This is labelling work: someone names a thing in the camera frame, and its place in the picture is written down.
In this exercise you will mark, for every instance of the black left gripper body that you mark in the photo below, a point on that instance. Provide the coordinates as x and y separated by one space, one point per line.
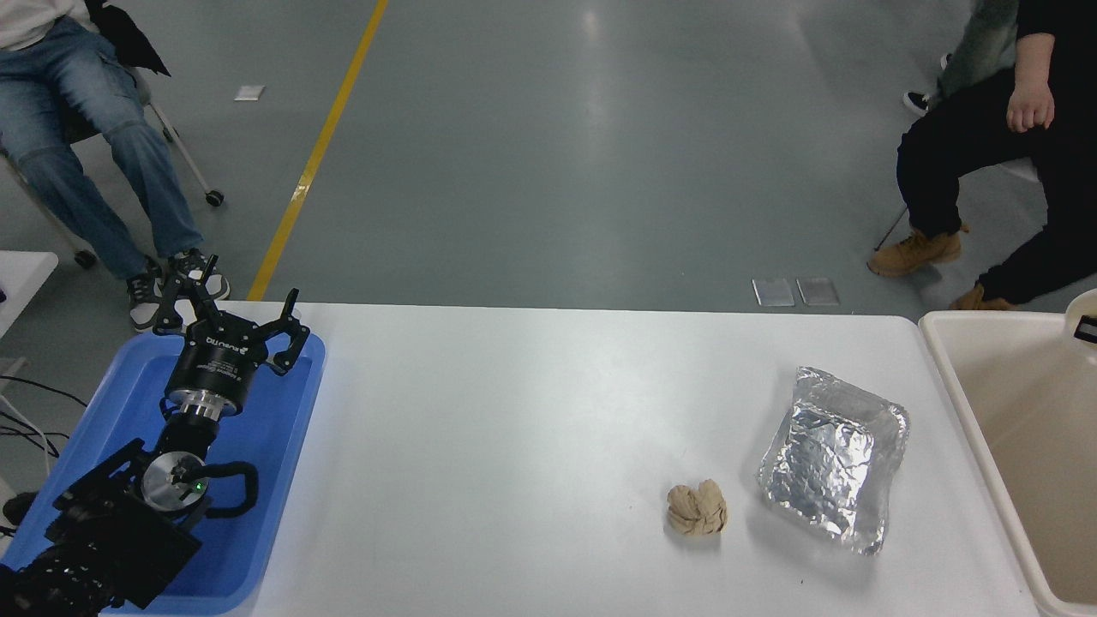
214 364

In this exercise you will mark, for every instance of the white paper cup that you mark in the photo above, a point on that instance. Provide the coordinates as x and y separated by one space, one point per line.
1082 304

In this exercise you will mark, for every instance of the person's forearm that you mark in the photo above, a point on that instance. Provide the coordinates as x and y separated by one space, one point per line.
1037 60

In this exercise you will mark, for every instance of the person's hand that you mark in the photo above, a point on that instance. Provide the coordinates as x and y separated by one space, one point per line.
1030 110

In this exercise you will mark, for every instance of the blue plastic tray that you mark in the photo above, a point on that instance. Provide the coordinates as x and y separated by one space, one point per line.
266 428

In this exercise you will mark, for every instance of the large pale bin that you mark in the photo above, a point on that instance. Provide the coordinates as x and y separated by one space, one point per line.
1028 428

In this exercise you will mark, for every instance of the grey wheeled chair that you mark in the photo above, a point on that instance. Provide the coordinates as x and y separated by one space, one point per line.
184 163

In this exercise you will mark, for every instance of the small white table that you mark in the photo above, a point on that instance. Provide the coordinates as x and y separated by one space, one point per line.
21 283

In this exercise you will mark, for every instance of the person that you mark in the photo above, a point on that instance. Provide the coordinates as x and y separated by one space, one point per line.
968 154
77 111
973 51

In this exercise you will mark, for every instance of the white chair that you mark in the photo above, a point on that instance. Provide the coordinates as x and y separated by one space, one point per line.
891 227

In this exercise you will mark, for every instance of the small black floor object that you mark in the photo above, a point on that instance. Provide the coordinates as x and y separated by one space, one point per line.
17 510

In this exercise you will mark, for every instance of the black jacket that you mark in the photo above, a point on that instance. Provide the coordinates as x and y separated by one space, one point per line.
124 38

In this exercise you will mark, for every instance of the metal floor plate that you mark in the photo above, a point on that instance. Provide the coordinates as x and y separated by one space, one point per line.
818 291
773 292

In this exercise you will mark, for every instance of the silver foil tray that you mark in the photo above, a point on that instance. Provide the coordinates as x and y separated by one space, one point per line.
827 458

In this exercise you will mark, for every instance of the crumpled tan paper ball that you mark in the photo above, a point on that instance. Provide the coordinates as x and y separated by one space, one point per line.
697 509

